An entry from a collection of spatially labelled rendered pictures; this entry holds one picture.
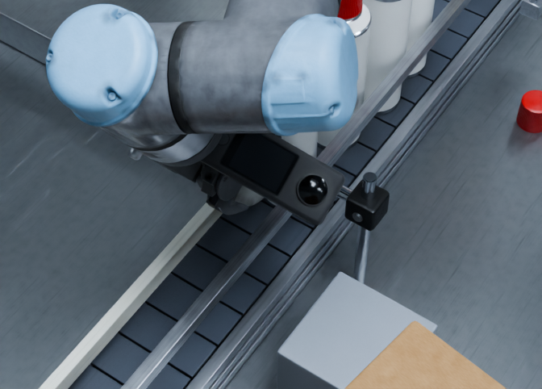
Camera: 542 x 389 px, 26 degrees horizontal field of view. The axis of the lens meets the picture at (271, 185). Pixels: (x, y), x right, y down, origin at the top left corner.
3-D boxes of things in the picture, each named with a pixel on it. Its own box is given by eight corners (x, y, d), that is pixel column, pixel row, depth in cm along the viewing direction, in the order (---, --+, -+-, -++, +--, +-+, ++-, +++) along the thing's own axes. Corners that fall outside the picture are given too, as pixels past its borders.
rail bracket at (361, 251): (316, 244, 116) (322, 136, 103) (380, 280, 113) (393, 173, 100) (298, 267, 114) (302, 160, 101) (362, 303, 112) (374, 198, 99)
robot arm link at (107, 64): (151, 112, 73) (27, 114, 75) (210, 154, 83) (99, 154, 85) (162, -8, 74) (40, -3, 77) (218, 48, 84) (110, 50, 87)
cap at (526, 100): (535, 105, 127) (541, 84, 125) (555, 126, 125) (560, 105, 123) (510, 116, 126) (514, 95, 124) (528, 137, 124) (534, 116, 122)
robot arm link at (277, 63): (355, -48, 77) (198, -40, 80) (327, 74, 70) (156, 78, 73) (373, 40, 83) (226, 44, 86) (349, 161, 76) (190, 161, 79)
